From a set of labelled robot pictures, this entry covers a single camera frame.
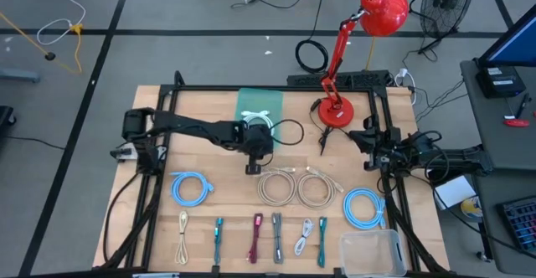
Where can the white paper sheet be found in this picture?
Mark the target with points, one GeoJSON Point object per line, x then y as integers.
{"type": "Point", "coordinates": [454, 192]}

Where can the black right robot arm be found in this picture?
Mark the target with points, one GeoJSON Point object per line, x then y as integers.
{"type": "Point", "coordinates": [460, 158]}

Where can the black floor fan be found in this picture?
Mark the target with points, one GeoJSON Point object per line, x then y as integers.
{"type": "Point", "coordinates": [446, 3]}

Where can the small black floor puck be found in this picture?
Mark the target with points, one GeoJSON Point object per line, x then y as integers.
{"type": "Point", "coordinates": [50, 56]}

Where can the small red object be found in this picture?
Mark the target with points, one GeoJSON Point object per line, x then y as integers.
{"type": "Point", "coordinates": [517, 123]}

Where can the teal translucent plastic bin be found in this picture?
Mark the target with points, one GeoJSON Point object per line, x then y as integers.
{"type": "Point", "coordinates": [259, 100]}

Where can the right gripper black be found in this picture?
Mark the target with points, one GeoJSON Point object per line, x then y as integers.
{"type": "Point", "coordinates": [387, 146]}

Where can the black keyboard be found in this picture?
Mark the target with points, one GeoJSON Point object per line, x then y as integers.
{"type": "Point", "coordinates": [521, 221]}

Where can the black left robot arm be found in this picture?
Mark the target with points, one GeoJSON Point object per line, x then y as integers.
{"type": "Point", "coordinates": [188, 127]}

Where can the clear plastic bin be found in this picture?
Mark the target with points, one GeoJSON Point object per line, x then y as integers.
{"type": "Point", "coordinates": [372, 255]}

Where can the black box with labels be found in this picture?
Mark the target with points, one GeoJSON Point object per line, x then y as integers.
{"type": "Point", "coordinates": [500, 83]}

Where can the grey desk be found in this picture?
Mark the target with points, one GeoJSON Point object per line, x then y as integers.
{"type": "Point", "coordinates": [490, 186]}
{"type": "Point", "coordinates": [502, 144]}

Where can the round yellow blue object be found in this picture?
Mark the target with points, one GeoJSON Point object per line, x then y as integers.
{"type": "Point", "coordinates": [472, 207]}

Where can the black metal table frame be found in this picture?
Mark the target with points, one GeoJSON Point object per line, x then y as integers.
{"type": "Point", "coordinates": [201, 88]}

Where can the black pen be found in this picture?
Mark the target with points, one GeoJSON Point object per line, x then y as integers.
{"type": "Point", "coordinates": [522, 105]}

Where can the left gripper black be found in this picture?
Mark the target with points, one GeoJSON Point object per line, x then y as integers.
{"type": "Point", "coordinates": [257, 142]}

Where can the red desk lamp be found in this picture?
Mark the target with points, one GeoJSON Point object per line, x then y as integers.
{"type": "Point", "coordinates": [335, 112]}

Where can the computer monitor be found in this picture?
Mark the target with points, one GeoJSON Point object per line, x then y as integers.
{"type": "Point", "coordinates": [515, 43]}

